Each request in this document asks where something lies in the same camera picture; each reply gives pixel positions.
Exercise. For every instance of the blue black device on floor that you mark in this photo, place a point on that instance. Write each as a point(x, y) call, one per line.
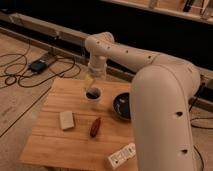
point(37, 67)

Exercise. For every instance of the red chili pepper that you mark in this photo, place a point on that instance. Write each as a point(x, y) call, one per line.
point(95, 127)

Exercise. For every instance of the white power strip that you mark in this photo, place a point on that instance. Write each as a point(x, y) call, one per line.
point(121, 156)

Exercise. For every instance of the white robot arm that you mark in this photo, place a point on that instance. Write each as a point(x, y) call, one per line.
point(159, 101)

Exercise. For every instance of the white sponge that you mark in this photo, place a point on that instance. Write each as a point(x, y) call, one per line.
point(66, 120)

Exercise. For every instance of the dark blue bowl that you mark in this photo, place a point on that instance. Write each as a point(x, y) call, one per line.
point(121, 106)

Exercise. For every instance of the white cup with dark contents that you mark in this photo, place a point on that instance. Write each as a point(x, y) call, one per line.
point(93, 96)

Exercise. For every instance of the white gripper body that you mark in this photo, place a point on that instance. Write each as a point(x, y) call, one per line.
point(97, 73)

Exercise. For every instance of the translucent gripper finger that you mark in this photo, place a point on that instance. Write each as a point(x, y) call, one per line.
point(88, 81)

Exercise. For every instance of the wooden board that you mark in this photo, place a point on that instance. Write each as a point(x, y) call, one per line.
point(74, 148)

